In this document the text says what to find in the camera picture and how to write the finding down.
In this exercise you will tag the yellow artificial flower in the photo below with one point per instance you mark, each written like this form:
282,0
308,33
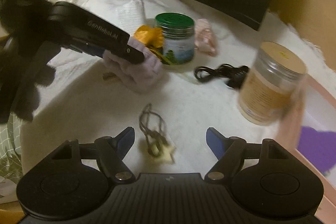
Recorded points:
153,39

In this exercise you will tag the white textured cloth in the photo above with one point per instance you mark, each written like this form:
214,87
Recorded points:
80,104

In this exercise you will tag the purple pink sponge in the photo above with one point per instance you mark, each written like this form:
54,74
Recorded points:
318,147

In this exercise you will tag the black gloved hand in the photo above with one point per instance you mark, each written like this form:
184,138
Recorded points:
25,54

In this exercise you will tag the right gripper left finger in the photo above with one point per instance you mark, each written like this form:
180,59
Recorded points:
123,142

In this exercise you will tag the green lid glass jar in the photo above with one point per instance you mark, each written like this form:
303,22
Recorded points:
178,32

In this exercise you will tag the tall clear plastic jar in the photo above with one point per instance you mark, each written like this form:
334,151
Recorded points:
269,86

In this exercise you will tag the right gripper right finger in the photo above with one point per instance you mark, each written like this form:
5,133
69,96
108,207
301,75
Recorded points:
216,142

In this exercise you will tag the pink cardboard box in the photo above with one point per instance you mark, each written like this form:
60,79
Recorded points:
314,107

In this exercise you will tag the lavender fluffy scrunchie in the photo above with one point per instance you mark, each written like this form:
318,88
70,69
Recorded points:
137,77

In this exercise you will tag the pink hair claw clip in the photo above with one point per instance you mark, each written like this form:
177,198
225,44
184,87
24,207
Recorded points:
205,38

